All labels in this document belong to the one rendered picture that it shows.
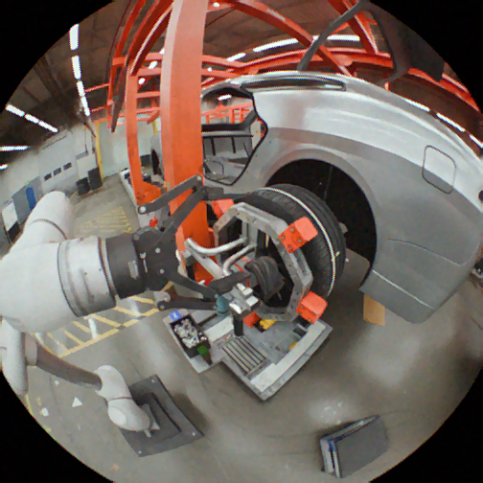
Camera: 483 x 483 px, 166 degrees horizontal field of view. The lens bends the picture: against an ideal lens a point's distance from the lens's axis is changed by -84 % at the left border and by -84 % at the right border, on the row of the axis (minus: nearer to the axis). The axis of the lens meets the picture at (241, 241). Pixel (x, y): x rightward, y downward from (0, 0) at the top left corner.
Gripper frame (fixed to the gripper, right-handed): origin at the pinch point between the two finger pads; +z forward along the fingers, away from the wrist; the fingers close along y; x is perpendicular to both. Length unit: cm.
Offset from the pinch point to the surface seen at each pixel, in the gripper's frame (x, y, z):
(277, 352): 31, -93, 54
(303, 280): 4.1, -20.1, 30.3
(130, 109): 211, 162, 7
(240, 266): 29.3, -18.6, 25.0
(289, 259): 8.4, -12.9, 28.5
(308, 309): 1.8, -31.6, 31.4
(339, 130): -4, 37, 58
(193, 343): 45, -57, 3
